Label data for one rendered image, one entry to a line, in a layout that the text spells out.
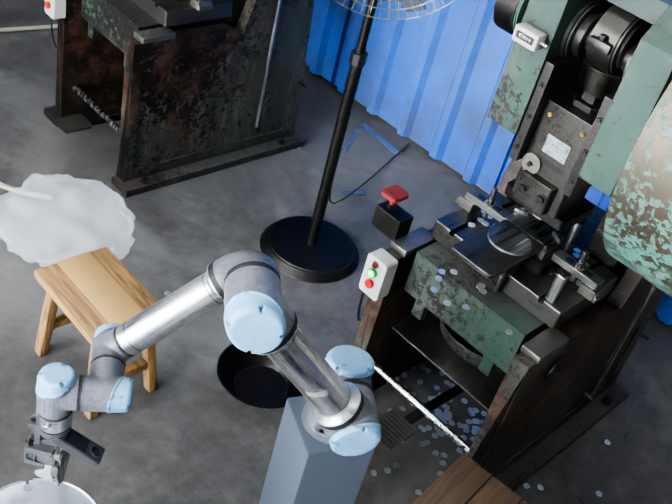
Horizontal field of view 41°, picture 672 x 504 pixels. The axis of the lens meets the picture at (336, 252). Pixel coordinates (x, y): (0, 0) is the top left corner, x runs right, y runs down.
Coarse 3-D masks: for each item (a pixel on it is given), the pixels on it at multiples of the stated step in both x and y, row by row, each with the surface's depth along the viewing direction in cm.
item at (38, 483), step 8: (32, 480) 206; (40, 480) 207; (0, 488) 202; (8, 488) 203; (16, 488) 204; (40, 488) 205; (48, 488) 206; (56, 488) 206; (64, 488) 206; (72, 488) 207; (0, 496) 201; (8, 496) 202; (16, 496) 202; (24, 496) 203; (32, 496) 203; (40, 496) 204; (48, 496) 204; (56, 496) 204; (64, 496) 205; (72, 496) 205; (80, 496) 206; (88, 496) 206
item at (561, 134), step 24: (576, 96) 227; (552, 120) 227; (576, 120) 222; (552, 144) 229; (576, 144) 224; (528, 168) 235; (552, 168) 231; (528, 192) 236; (552, 192) 231; (552, 216) 236
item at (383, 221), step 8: (376, 208) 257; (384, 208) 256; (392, 208) 256; (400, 208) 258; (376, 216) 258; (384, 216) 256; (392, 216) 254; (400, 216) 255; (408, 216) 256; (376, 224) 259; (384, 224) 257; (392, 224) 255; (400, 224) 253; (408, 224) 256; (384, 232) 258; (392, 232) 256; (400, 232) 256; (408, 232) 259
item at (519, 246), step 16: (496, 224) 248; (512, 224) 250; (464, 240) 239; (480, 240) 241; (496, 240) 241; (512, 240) 243; (528, 240) 245; (464, 256) 234; (480, 256) 235; (496, 256) 237; (512, 256) 238; (528, 256) 240; (480, 272) 231; (496, 272) 231; (512, 272) 245; (496, 288) 245
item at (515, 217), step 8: (512, 216) 253; (520, 216) 254; (528, 216) 255; (520, 224) 251; (528, 224) 252; (536, 224) 253; (528, 232) 249; (536, 232) 250; (544, 232) 250; (552, 232) 251; (544, 240) 247; (552, 240) 248; (544, 248) 246; (552, 248) 248; (536, 256) 248; (544, 256) 248
